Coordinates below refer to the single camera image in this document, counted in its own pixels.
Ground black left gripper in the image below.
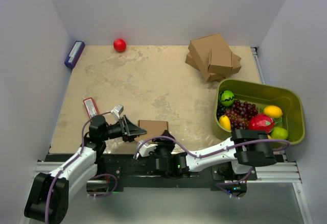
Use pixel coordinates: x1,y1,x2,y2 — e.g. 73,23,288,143
101,115,147,143

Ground brown cardboard box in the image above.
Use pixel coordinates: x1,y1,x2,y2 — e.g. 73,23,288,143
135,120,169,142

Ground green plastic tub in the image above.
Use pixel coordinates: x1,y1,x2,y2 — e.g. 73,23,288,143
212,79,306,145

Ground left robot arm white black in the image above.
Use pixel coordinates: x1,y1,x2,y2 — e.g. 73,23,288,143
24,114,146,223

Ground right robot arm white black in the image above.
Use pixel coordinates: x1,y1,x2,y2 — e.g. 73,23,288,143
148,130,276,180

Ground red rectangular box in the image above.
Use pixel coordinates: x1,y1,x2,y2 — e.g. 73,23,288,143
83,97,100,119

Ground folded cardboard box front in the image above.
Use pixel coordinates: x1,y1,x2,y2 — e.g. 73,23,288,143
207,49,242,76

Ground folded cardboard box bottom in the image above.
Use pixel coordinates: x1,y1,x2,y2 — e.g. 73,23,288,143
185,53,242,82

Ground purple rectangular box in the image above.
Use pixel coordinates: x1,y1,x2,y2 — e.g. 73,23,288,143
64,41,85,69

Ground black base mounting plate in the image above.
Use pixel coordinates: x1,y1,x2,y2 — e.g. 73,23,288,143
96,154,258,195

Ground yellow mango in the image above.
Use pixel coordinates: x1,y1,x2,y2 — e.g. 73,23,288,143
218,115,231,131

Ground dark grapes bunch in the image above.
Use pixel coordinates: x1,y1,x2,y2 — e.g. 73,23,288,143
216,104,226,118

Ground green watermelon ball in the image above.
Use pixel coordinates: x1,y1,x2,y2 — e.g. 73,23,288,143
219,90,235,107

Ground red grapes bunch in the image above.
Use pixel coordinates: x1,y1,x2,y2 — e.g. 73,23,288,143
224,100,259,131

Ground red apple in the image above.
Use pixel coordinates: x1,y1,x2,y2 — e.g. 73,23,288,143
113,38,127,53

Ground red dragon fruit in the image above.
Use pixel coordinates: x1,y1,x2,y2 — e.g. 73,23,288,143
248,114,275,133

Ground yellow lemon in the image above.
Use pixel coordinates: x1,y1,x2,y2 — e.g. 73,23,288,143
263,105,283,119

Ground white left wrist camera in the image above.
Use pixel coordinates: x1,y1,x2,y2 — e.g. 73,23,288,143
110,104,124,121

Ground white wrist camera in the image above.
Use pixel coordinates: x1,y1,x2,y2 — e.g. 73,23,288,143
110,104,124,121
133,140,157,160

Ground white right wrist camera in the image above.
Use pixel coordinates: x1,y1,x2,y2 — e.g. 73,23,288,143
133,140,157,160

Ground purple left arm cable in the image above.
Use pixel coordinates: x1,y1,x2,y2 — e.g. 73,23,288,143
44,111,114,224

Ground aluminium frame rail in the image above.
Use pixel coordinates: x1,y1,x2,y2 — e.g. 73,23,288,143
32,46,303,184

